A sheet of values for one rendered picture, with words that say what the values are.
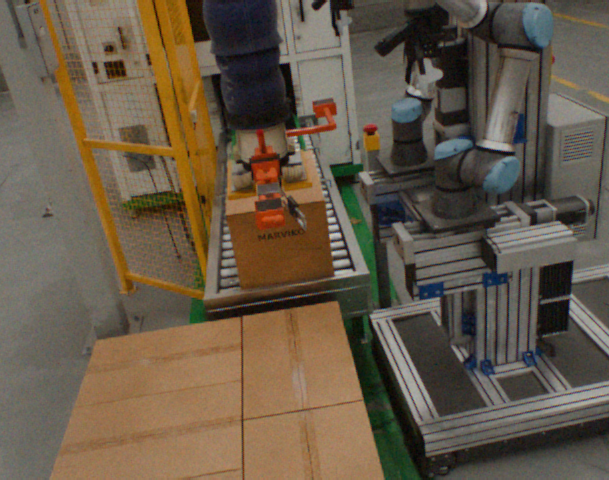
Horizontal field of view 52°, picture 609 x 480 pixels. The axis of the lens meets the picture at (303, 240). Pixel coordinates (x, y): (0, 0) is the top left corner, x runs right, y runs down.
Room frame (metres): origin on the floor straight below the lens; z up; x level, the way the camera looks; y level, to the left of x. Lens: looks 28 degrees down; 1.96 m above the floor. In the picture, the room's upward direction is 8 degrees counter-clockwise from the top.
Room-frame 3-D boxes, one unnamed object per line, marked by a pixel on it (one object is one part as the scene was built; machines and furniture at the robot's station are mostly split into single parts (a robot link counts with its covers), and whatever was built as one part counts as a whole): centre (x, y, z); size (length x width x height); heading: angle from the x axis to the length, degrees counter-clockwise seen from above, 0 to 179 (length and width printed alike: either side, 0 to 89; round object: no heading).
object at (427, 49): (1.56, -0.36, 1.66); 0.09 x 0.08 x 0.12; 95
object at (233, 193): (2.10, 0.19, 1.17); 0.34 x 0.10 x 0.05; 2
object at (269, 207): (1.50, 0.08, 1.27); 0.08 x 0.07 x 0.05; 2
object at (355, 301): (2.21, 0.10, 0.48); 0.70 x 0.03 x 0.15; 91
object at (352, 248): (3.39, -0.20, 0.50); 2.31 x 0.05 x 0.19; 1
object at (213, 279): (3.37, 0.45, 0.50); 2.31 x 0.05 x 0.19; 1
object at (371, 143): (2.80, -0.39, 0.50); 0.07 x 0.07 x 1.00; 1
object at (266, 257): (2.54, 0.09, 0.75); 0.60 x 0.40 x 0.40; 1
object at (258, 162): (1.85, 0.08, 1.27); 0.10 x 0.08 x 0.06; 92
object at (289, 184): (2.10, 0.00, 1.17); 0.34 x 0.10 x 0.05; 2
